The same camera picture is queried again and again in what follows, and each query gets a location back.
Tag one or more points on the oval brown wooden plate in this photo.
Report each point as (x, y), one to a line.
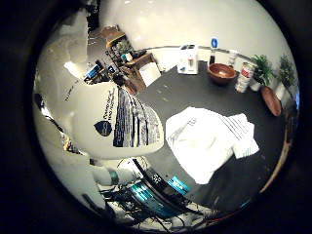
(271, 101)

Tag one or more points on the white carton box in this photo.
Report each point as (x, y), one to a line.
(188, 60)

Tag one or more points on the dark bottle blue top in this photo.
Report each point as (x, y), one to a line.
(213, 52)

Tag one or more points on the black teal equipment rack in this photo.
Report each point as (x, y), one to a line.
(159, 195)

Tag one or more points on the white flat panel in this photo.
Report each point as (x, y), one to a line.
(150, 74)

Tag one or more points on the small blue lit screen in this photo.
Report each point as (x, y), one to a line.
(93, 71)

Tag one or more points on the white printed cloth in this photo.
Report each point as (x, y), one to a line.
(204, 143)

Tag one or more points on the red white printed can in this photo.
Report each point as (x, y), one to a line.
(245, 78)

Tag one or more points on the clear glass jar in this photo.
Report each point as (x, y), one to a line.
(232, 59)

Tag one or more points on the brown wooden bowl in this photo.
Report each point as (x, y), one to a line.
(221, 73)

